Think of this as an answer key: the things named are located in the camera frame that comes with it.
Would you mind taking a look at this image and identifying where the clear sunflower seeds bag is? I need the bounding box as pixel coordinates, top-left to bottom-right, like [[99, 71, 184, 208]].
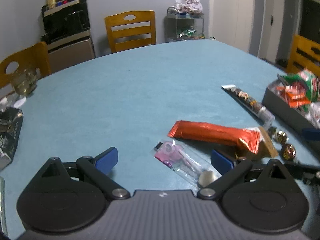
[[305, 102, 320, 129]]

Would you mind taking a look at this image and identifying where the red orange long snack bar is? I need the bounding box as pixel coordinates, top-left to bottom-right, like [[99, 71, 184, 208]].
[[168, 120, 278, 160]]

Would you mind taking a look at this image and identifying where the orange small snack packet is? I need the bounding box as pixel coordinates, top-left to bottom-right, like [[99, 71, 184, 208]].
[[276, 86, 311, 108]]

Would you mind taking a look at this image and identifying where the green shrimp chips bag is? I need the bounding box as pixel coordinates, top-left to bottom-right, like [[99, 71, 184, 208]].
[[277, 69, 319, 111]]

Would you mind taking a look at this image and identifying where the long dark cartoon snack tube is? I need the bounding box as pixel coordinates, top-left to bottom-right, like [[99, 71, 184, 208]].
[[221, 85, 275, 129]]

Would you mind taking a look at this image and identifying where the pink item clear packet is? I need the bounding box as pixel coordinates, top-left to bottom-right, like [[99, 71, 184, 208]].
[[151, 138, 221, 193]]

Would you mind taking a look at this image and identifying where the gold wrapped chocolate candy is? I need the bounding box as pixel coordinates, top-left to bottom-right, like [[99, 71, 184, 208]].
[[267, 126, 289, 145]]

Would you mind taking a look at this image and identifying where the right wooden chair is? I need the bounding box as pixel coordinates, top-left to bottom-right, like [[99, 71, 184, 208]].
[[285, 35, 320, 77]]

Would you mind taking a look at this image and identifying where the wooden chair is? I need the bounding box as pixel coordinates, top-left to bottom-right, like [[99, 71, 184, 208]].
[[1, 42, 52, 88], [104, 10, 156, 53], [285, 35, 320, 77]]

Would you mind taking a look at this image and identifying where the black silver foil bag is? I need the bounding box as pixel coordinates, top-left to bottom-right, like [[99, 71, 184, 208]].
[[0, 107, 23, 170]]

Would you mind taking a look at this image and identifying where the glass bowl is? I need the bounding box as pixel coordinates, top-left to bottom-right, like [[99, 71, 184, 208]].
[[10, 68, 37, 96]]

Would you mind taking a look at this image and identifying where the beige cabinet under dispenser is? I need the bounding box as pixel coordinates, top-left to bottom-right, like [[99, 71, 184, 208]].
[[48, 37, 96, 73]]

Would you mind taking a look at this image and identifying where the left wooden chair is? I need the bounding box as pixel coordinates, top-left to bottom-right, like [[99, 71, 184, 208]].
[[1, 42, 52, 88]]

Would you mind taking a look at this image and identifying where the black water dispenser machine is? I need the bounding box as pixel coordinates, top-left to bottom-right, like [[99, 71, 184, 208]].
[[41, 0, 90, 44]]

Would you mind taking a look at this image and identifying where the glass shelf cart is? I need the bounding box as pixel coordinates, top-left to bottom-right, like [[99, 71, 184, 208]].
[[164, 7, 205, 42]]

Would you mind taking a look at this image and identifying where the middle wooden chair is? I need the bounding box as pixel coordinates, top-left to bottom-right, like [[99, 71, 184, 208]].
[[104, 10, 156, 53]]

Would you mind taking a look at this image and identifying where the white Dove plastic bag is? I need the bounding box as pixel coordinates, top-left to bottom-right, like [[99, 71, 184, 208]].
[[174, 0, 203, 14]]

